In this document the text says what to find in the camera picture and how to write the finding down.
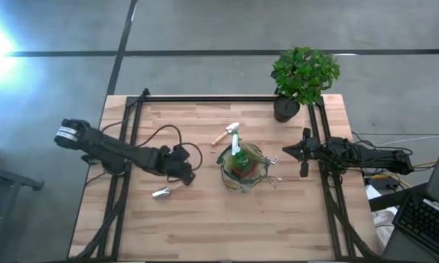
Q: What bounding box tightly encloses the black computer keyboard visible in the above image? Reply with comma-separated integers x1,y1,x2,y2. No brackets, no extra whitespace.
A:
392,193,439,261

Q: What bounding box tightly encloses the wide pointed trowel wooden handle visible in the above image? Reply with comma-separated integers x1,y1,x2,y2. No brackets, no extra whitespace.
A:
210,121,241,147

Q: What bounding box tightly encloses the green leafy plant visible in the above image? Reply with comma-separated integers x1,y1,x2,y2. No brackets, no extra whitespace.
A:
270,46,341,107

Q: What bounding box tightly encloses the green spray bottle white trigger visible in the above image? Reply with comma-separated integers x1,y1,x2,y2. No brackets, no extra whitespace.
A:
229,131,251,169

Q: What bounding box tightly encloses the red black garden glove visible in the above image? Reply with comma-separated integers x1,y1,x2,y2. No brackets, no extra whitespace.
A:
232,166,256,180

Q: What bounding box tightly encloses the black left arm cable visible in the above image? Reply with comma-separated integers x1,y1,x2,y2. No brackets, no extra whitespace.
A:
101,123,205,183

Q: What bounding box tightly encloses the dark grey side table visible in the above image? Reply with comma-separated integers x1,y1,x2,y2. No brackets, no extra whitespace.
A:
0,144,45,263

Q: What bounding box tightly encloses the beige green-trimmed gardening bag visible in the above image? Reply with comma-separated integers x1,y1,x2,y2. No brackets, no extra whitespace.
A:
215,141,283,194

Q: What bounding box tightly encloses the dark grey desk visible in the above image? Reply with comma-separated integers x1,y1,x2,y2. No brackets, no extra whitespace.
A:
368,182,439,263

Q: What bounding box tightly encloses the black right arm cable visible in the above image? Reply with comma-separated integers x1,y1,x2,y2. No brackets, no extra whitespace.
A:
321,130,416,178

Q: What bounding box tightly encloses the round scoop wooden handle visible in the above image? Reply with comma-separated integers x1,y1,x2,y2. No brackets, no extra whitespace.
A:
152,183,186,199

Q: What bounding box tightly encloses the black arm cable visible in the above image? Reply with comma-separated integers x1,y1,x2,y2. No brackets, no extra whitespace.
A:
321,130,416,178
101,123,205,183

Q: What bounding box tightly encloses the yellow cable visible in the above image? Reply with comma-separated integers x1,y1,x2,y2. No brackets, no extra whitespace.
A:
370,160,438,183

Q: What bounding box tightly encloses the black plant pot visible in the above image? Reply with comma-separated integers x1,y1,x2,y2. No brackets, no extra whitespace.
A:
272,94,301,123

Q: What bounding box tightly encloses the white cable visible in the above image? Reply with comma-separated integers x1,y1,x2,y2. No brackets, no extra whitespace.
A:
378,134,439,147

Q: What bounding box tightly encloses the white box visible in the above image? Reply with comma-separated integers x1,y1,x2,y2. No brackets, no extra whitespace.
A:
364,184,399,253

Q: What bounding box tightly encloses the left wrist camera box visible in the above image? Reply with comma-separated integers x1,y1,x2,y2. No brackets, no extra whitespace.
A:
171,143,191,161

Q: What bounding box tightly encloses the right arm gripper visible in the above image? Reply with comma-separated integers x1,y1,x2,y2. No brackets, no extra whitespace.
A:
281,126,324,179

